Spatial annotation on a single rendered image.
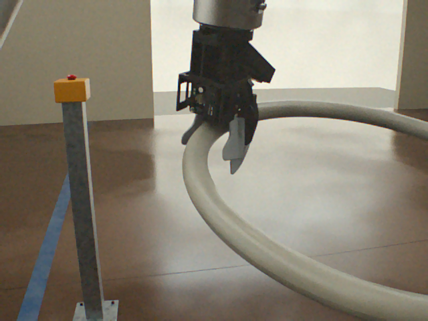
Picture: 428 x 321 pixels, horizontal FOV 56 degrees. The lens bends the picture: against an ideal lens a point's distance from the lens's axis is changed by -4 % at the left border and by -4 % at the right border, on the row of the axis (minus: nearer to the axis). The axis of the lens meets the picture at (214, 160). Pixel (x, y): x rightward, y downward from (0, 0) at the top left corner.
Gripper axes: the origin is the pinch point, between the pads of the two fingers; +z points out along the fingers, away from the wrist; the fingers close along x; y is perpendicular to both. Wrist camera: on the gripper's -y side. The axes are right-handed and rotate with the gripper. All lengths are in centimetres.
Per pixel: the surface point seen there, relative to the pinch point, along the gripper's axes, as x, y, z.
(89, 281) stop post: -80, -42, 106
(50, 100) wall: -479, -324, 200
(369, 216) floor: 3, -226, 133
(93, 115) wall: -430, -365, 221
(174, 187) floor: -151, -199, 159
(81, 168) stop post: -89, -48, 55
